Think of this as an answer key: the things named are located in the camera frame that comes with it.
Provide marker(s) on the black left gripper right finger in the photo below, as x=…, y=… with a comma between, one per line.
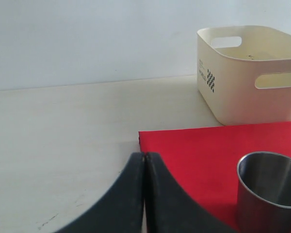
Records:
x=168, y=208

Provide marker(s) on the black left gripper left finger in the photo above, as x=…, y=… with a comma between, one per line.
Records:
x=120, y=209

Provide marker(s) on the red table cloth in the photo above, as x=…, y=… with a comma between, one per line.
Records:
x=203, y=160

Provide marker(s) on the stainless steel cup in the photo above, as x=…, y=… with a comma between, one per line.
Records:
x=264, y=193

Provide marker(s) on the cream plastic bin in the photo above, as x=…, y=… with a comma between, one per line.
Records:
x=244, y=73

